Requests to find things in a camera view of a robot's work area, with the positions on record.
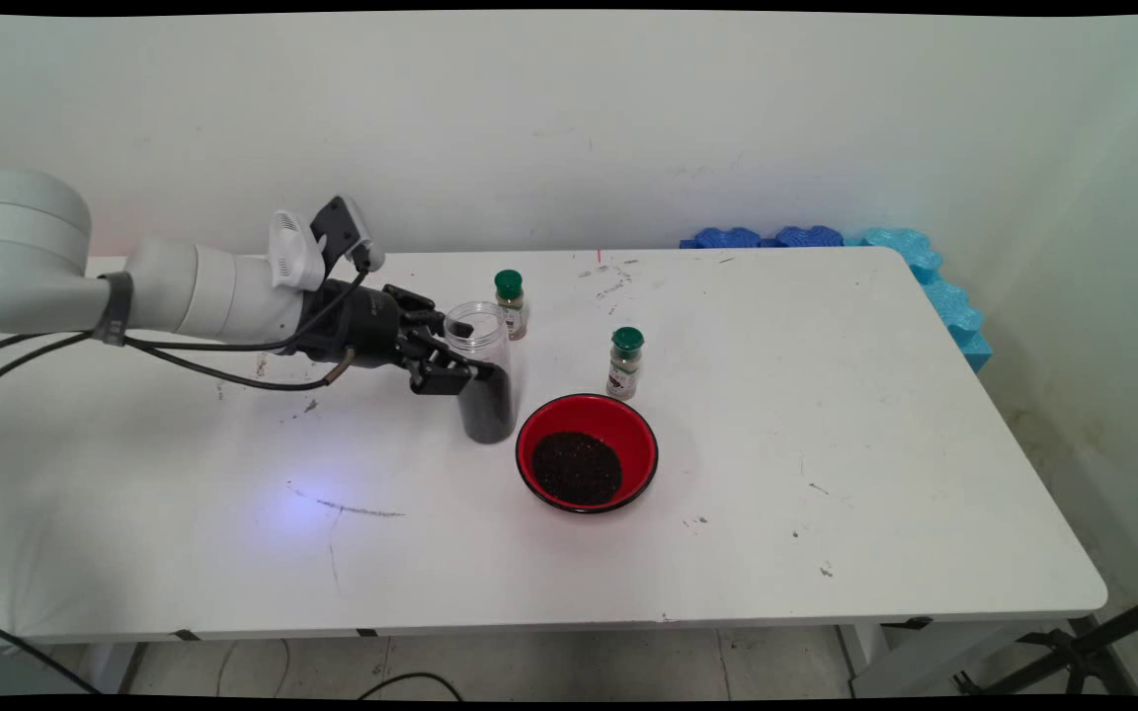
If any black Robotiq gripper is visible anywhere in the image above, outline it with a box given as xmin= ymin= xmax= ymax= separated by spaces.
xmin=292 ymin=279 xmax=503 ymax=396

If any black hanging cable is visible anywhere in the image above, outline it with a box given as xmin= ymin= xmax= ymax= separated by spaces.
xmin=0 ymin=612 xmax=104 ymax=695

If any green cap spice bottle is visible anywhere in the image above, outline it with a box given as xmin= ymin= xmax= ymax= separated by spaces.
xmin=493 ymin=270 xmax=530 ymax=342
xmin=606 ymin=327 xmax=645 ymax=401

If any clear jar with black grains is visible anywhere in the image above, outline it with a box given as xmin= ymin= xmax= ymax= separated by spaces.
xmin=444 ymin=301 xmax=518 ymax=445

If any dark blue foam tile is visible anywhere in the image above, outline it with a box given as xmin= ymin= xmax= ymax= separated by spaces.
xmin=774 ymin=225 xmax=845 ymax=248
xmin=680 ymin=226 xmax=777 ymax=250

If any light blue foam tile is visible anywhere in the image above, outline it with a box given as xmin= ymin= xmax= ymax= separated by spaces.
xmin=844 ymin=227 xmax=993 ymax=373

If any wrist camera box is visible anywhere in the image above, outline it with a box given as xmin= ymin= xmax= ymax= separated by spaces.
xmin=310 ymin=196 xmax=385 ymax=273

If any black velcro strap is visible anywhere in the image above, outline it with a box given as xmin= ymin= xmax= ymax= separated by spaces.
xmin=95 ymin=272 xmax=135 ymax=347

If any white table leg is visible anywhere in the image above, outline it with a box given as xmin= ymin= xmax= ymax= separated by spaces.
xmin=838 ymin=620 xmax=1074 ymax=697
xmin=85 ymin=642 xmax=150 ymax=695

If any black floor cable loop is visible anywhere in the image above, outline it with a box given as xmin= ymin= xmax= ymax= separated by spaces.
xmin=360 ymin=672 xmax=463 ymax=702

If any red bowl with black grains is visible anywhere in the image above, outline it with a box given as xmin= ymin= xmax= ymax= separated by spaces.
xmin=515 ymin=393 xmax=660 ymax=515

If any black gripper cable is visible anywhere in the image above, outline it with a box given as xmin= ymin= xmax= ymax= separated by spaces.
xmin=0 ymin=334 xmax=355 ymax=396

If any black camera cable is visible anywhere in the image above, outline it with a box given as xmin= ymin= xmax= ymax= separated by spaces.
xmin=0 ymin=262 xmax=372 ymax=358

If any black tripod stand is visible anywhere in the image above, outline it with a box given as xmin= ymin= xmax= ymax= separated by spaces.
xmin=954 ymin=585 xmax=1138 ymax=696

